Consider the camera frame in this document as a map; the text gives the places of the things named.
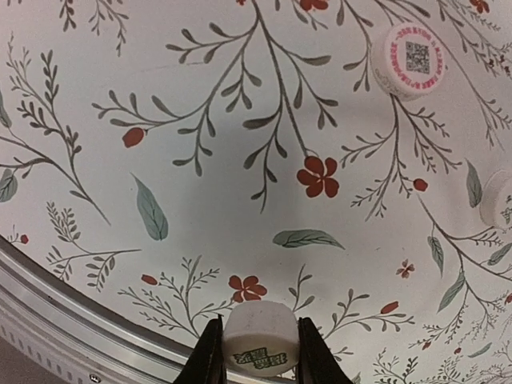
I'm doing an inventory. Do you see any white cap with green print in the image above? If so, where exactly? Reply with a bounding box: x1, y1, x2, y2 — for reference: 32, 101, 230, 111
222, 301, 300, 378

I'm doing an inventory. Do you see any white bottle cap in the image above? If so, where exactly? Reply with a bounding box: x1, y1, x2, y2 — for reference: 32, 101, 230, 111
479, 170, 511, 231

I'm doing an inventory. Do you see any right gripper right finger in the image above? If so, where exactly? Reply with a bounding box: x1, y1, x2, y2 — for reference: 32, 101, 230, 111
296, 318, 352, 384

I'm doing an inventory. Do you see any floral tablecloth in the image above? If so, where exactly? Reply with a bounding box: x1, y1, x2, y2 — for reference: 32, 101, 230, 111
1, 1, 511, 383

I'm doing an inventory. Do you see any aluminium front rail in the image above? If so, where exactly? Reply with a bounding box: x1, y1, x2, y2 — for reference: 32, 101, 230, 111
0, 235, 297, 384

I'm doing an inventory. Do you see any white cap with QR code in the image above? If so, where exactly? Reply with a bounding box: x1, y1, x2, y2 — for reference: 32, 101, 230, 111
370, 22, 446, 102

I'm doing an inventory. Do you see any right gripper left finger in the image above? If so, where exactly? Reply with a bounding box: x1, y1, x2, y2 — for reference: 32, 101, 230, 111
174, 315, 224, 384

